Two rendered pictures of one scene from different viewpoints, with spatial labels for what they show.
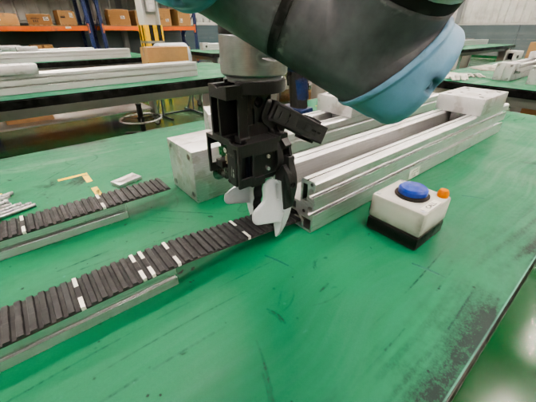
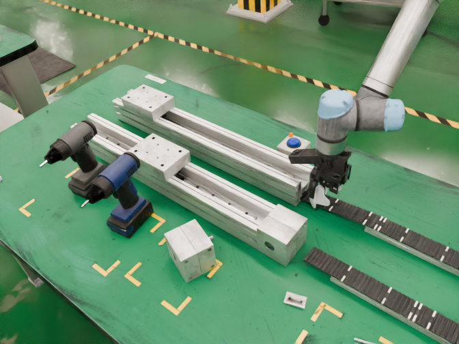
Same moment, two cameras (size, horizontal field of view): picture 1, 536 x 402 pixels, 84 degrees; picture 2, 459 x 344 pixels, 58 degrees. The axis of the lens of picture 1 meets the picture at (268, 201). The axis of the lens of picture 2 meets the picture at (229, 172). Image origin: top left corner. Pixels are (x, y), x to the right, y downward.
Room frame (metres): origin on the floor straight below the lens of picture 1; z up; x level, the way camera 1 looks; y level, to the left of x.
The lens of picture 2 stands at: (0.74, 0.77, 1.69)
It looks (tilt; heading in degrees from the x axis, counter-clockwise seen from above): 43 degrees down; 262
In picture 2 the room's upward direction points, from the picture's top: 6 degrees counter-clockwise
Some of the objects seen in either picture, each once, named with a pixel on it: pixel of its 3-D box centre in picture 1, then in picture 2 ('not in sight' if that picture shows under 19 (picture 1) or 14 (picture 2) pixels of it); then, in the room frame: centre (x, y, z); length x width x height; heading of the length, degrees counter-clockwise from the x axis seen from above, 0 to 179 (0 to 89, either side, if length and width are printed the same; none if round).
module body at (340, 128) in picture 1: (350, 124); (162, 170); (0.81, -0.22, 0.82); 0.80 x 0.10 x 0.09; 129
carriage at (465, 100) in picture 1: (470, 105); (149, 105); (0.82, -0.54, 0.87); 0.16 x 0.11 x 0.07; 129
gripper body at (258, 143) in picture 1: (250, 131); (330, 166); (0.36, 0.02, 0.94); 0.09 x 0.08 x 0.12; 129
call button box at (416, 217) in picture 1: (402, 209); (291, 151); (0.39, -0.20, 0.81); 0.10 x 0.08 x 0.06; 39
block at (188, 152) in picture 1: (206, 165); (284, 231); (0.52, 0.11, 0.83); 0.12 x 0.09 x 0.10; 39
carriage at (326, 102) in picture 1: (352, 106); (160, 159); (0.81, -0.22, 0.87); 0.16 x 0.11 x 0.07; 129
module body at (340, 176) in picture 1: (418, 143); (202, 139); (0.66, -0.34, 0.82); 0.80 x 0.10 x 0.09; 129
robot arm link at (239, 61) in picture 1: (255, 58); (331, 140); (0.36, 0.01, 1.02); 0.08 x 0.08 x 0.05
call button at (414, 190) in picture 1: (412, 192); (294, 142); (0.38, -0.21, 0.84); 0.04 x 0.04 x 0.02
